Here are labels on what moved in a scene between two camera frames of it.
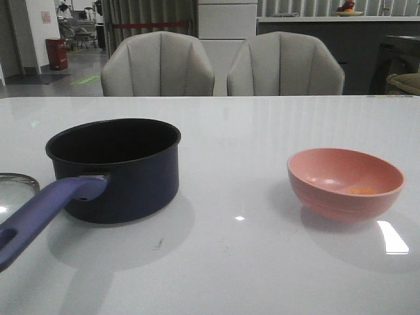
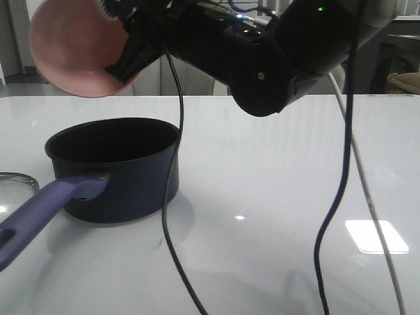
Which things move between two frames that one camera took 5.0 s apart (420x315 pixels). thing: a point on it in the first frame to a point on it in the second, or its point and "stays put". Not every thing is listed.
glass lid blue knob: x=15 y=189 stays put
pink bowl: x=344 y=184 to x=73 y=42
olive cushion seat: x=407 y=84 stays put
